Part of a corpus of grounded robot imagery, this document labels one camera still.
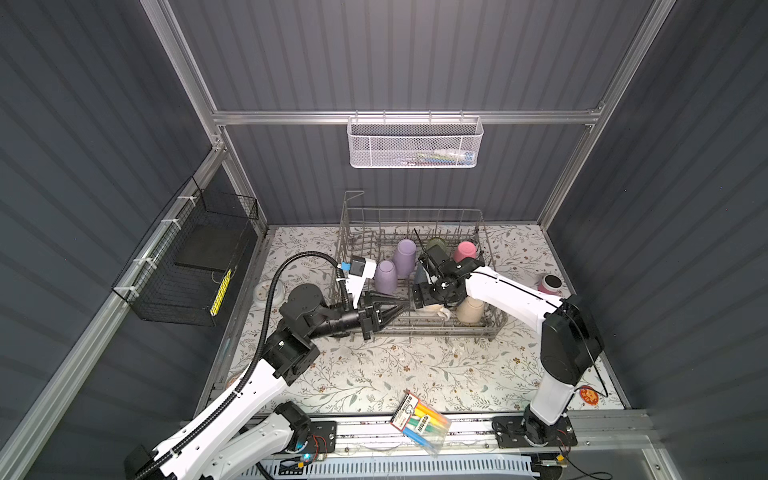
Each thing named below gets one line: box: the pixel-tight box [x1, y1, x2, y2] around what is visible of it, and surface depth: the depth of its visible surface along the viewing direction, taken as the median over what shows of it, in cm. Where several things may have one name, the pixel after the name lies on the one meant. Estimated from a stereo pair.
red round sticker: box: [579, 385, 599, 406], surface depth 81 cm
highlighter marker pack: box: [389, 390, 451, 458], surface depth 76 cm
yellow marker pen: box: [210, 268, 232, 317], surface depth 70 cm
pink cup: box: [453, 241, 477, 263], surface depth 97 cm
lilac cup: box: [393, 239, 417, 277], surface depth 95 cm
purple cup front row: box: [374, 260, 398, 295], surface depth 93 cm
